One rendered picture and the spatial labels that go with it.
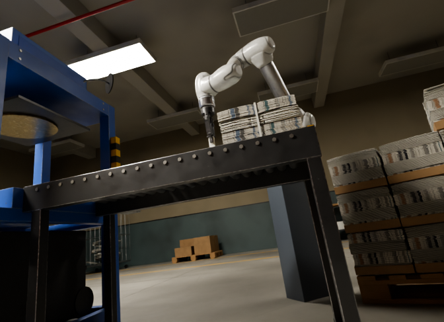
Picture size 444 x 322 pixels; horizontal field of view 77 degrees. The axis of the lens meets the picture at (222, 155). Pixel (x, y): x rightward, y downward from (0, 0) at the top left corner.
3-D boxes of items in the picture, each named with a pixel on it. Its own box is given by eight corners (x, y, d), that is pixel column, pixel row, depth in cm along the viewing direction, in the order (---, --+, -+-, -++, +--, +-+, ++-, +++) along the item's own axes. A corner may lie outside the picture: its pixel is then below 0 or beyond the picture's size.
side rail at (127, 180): (320, 158, 106) (314, 129, 109) (322, 155, 101) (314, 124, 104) (31, 213, 134) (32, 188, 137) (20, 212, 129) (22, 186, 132)
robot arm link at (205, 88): (192, 100, 155) (209, 90, 147) (189, 75, 160) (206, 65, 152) (205, 105, 163) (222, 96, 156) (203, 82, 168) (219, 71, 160)
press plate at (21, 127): (90, 132, 200) (90, 128, 200) (18, 99, 148) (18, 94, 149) (27, 148, 211) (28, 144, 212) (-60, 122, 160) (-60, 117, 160)
